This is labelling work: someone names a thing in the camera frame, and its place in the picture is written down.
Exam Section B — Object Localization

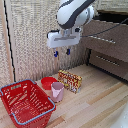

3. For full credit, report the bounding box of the red plastic bowl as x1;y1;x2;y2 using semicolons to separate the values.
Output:
40;76;59;91

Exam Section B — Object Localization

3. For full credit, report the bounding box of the brown wooden drawer cabinet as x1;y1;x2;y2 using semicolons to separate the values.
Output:
81;9;128;82

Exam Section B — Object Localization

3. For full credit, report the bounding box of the red shopping basket blue rim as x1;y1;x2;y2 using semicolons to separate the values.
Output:
0;79;57;128

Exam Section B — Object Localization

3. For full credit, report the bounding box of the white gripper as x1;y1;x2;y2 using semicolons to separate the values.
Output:
46;27;83;59

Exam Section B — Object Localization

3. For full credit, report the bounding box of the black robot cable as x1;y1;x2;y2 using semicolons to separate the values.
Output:
80;17;128;38

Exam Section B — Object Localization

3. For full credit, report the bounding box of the yellow red cereal bar box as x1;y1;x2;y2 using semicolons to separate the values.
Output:
57;69;83;94

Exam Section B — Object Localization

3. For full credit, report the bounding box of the pink plastic cup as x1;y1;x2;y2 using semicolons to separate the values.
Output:
50;81;65;103

